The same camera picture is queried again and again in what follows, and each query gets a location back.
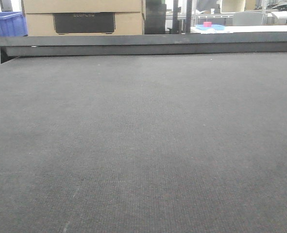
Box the black conveyor belt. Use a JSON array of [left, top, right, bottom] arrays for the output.
[[0, 53, 287, 233]]

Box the black panel behind conveyor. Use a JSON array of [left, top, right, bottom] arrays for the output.
[[144, 0, 167, 34]]

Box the lower cardboard box black print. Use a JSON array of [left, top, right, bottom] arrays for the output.
[[26, 12, 144, 36]]

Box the upper cardboard box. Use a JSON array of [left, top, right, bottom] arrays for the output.
[[22, 0, 146, 14]]

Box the pink tape roll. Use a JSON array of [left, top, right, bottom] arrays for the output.
[[203, 21, 212, 28]]

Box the white background table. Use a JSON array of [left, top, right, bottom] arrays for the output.
[[190, 25, 287, 34]]

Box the grey office chair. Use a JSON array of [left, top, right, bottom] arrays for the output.
[[233, 11, 263, 26]]

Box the blue plastic crate background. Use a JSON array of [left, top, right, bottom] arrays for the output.
[[0, 12, 28, 37]]

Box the black vertical post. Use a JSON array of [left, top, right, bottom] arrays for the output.
[[186, 0, 192, 33]]

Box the black conveyor side rail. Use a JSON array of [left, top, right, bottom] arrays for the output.
[[0, 32, 287, 57]]

